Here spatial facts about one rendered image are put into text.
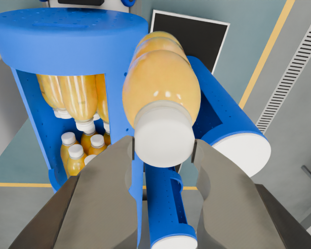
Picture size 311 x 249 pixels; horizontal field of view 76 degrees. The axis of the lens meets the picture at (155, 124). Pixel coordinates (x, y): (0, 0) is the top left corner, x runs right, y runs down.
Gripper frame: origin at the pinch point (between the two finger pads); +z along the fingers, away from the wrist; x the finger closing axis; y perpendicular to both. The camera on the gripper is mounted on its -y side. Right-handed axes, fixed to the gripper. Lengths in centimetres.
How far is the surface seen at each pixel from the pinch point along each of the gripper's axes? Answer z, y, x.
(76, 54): 20.5, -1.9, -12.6
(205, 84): 89, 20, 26
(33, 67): 20.6, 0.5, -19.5
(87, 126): 28.6, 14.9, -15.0
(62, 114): 32.5, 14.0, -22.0
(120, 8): 51, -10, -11
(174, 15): 132, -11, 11
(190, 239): 61, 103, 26
